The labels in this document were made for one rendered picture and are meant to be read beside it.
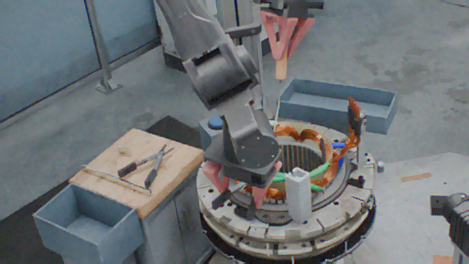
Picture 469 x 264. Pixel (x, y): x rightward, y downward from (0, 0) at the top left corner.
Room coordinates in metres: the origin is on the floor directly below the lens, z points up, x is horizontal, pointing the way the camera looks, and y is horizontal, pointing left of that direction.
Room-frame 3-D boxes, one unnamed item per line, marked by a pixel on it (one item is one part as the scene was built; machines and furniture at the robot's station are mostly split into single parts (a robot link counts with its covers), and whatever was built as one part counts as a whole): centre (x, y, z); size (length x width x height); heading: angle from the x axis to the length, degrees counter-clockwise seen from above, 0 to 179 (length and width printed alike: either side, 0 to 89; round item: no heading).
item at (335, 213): (0.92, -0.08, 1.09); 0.32 x 0.32 x 0.01
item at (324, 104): (1.20, -0.23, 0.92); 0.25 x 0.11 x 0.28; 61
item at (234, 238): (0.84, 0.04, 1.06); 0.09 x 0.04 x 0.01; 44
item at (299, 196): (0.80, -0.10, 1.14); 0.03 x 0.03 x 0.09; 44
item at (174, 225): (1.04, 0.20, 0.91); 0.19 x 0.19 x 0.26; 53
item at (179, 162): (1.04, 0.20, 1.05); 0.20 x 0.19 x 0.02; 143
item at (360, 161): (0.91, -0.22, 1.15); 0.03 x 0.02 x 0.12; 126
